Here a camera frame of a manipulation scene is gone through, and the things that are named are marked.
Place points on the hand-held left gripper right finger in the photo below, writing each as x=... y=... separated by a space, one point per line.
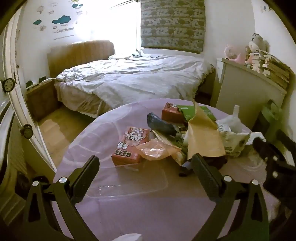
x=203 y=173

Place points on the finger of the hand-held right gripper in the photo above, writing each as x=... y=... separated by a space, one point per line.
x=266 y=150
x=286 y=141

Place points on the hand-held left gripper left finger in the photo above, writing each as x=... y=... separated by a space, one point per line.
x=89 y=171

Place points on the dark blue packet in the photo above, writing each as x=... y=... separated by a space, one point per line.
x=159 y=124

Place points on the red milk carton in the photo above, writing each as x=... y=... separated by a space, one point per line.
x=129 y=148
x=171 y=113

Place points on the green plastic container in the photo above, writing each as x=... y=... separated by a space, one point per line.
x=270 y=113

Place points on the white tissue packet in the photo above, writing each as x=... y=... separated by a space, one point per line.
x=233 y=143

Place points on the brown paper envelope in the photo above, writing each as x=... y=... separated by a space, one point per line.
x=203 y=136

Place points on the clear plastic box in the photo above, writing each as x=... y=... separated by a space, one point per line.
x=129 y=185

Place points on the white plastic bag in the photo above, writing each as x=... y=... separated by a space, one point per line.
x=233 y=120

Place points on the orange plastic bag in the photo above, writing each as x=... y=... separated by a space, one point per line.
x=157 y=150

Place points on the white cabinet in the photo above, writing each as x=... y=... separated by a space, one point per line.
x=245 y=97

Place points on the green snack packet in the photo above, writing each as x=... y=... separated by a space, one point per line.
x=203 y=111

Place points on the round table with purple cloth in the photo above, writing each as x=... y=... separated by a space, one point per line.
x=138 y=213

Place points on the beige bed base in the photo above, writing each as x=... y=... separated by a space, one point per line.
x=81 y=102

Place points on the stack of books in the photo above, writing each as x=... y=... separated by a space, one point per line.
x=275 y=69

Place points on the black round door hook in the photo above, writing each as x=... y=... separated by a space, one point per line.
x=26 y=131
x=8 y=84

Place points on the wooden nightstand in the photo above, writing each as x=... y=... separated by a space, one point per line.
x=41 y=99

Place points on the white door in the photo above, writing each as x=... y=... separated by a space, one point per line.
x=16 y=104

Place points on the grey plush toy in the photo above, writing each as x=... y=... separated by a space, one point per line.
x=257 y=42

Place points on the white bed blanket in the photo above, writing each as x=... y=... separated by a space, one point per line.
x=138 y=78

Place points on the tan padded headboard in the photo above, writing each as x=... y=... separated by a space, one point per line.
x=78 y=53

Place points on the floral window blind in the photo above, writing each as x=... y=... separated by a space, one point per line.
x=173 y=25

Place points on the cloud wall stickers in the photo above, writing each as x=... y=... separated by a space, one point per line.
x=61 y=19

